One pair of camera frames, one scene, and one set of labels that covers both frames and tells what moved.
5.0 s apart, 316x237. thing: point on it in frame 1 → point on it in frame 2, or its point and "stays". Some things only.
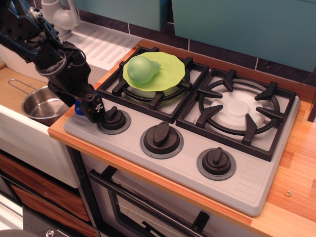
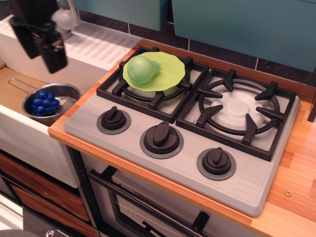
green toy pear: [140, 69] stays
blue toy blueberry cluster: [77, 108] → [45, 103]
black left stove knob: [114, 121] stays
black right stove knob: [216, 164] stays
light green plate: [171, 74] stays
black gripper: [69, 77] → [29, 18]
